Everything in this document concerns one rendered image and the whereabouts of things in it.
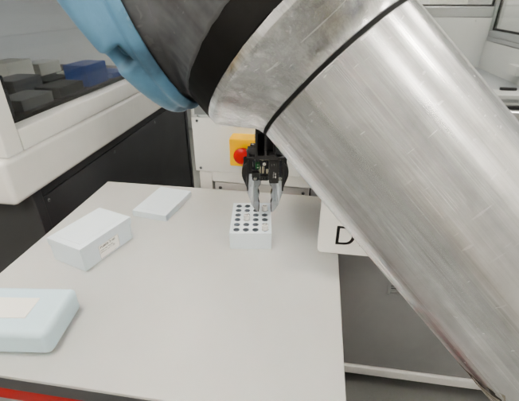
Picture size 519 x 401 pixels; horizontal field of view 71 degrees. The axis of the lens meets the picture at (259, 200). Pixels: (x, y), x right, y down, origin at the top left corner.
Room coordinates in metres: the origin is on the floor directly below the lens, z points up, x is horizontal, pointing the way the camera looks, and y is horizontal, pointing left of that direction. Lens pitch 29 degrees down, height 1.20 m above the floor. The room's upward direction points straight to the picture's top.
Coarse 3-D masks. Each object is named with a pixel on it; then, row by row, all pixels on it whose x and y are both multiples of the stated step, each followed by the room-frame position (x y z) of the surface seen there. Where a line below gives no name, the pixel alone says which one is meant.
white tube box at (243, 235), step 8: (232, 208) 0.70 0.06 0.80; (240, 208) 0.70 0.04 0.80; (248, 208) 0.70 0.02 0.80; (232, 216) 0.66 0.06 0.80; (240, 216) 0.66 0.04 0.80; (256, 216) 0.66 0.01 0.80; (264, 216) 0.66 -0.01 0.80; (232, 224) 0.63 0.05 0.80; (240, 224) 0.63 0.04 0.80; (248, 224) 0.64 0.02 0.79; (256, 224) 0.64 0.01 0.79; (232, 232) 0.60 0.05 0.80; (240, 232) 0.60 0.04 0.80; (248, 232) 0.60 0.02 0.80; (256, 232) 0.60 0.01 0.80; (264, 232) 0.60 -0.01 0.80; (232, 240) 0.60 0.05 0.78; (240, 240) 0.60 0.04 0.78; (248, 240) 0.60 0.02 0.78; (256, 240) 0.60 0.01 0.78; (264, 240) 0.60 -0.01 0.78; (232, 248) 0.60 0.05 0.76; (240, 248) 0.60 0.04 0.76; (248, 248) 0.60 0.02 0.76; (256, 248) 0.60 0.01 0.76; (264, 248) 0.60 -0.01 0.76
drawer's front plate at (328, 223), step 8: (328, 208) 0.51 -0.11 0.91; (320, 216) 0.51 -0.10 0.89; (328, 216) 0.51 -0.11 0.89; (320, 224) 0.51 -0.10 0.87; (328, 224) 0.51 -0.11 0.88; (336, 224) 0.51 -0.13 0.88; (320, 232) 0.51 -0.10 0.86; (328, 232) 0.51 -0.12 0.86; (336, 232) 0.51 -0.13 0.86; (344, 232) 0.51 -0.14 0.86; (320, 240) 0.51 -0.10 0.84; (328, 240) 0.51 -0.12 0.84; (344, 240) 0.51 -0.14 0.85; (320, 248) 0.51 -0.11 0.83; (328, 248) 0.51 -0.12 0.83; (336, 248) 0.51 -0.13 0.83; (344, 248) 0.51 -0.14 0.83; (352, 248) 0.50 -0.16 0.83; (360, 248) 0.50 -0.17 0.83
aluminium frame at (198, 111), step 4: (196, 108) 0.89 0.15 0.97; (200, 108) 0.89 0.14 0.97; (512, 108) 0.80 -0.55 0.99; (516, 108) 0.80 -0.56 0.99; (192, 112) 0.90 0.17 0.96; (196, 112) 0.89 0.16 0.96; (200, 112) 0.89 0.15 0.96; (204, 112) 0.89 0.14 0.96; (512, 112) 0.78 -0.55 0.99; (516, 112) 0.78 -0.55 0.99; (192, 116) 0.90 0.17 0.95; (196, 116) 0.89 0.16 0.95; (200, 116) 0.90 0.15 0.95; (204, 116) 0.89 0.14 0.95; (208, 116) 0.89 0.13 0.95; (516, 116) 0.78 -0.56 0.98
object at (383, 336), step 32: (288, 192) 0.87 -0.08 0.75; (352, 256) 0.84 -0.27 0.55; (352, 288) 0.84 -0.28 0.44; (384, 288) 0.83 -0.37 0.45; (352, 320) 0.84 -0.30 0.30; (384, 320) 0.82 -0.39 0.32; (416, 320) 0.81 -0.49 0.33; (352, 352) 0.84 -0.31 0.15; (384, 352) 0.82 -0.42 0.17; (416, 352) 0.81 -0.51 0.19; (448, 352) 0.79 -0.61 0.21; (448, 384) 0.78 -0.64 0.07
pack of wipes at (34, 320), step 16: (0, 288) 0.44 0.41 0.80; (16, 288) 0.44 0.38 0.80; (32, 288) 0.44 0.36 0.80; (0, 304) 0.40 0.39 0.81; (16, 304) 0.40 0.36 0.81; (32, 304) 0.40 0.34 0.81; (48, 304) 0.40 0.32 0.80; (64, 304) 0.41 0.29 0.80; (0, 320) 0.37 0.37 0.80; (16, 320) 0.37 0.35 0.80; (32, 320) 0.37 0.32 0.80; (48, 320) 0.37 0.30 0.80; (64, 320) 0.39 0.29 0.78; (0, 336) 0.35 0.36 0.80; (16, 336) 0.35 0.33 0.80; (32, 336) 0.35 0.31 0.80; (48, 336) 0.35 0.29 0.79
